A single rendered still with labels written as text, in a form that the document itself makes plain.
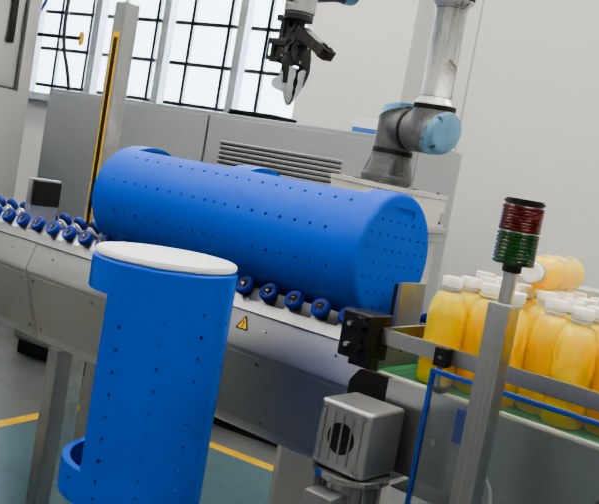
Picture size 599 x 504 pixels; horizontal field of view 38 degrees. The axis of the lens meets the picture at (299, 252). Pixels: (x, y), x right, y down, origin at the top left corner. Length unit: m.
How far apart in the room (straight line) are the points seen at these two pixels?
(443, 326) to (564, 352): 0.23
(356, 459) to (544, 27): 3.64
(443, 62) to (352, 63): 2.55
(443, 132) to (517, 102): 2.50
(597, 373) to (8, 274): 1.75
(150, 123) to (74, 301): 2.06
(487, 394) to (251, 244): 0.78
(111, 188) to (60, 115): 2.51
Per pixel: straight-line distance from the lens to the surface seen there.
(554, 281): 1.72
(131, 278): 1.61
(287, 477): 2.58
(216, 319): 1.66
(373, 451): 1.54
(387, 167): 2.45
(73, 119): 4.73
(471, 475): 1.40
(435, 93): 2.38
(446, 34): 2.40
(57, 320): 2.55
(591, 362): 1.52
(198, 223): 2.07
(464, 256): 4.86
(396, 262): 1.90
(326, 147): 3.80
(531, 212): 1.33
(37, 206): 2.78
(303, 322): 1.89
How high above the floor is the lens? 1.24
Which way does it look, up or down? 5 degrees down
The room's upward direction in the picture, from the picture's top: 10 degrees clockwise
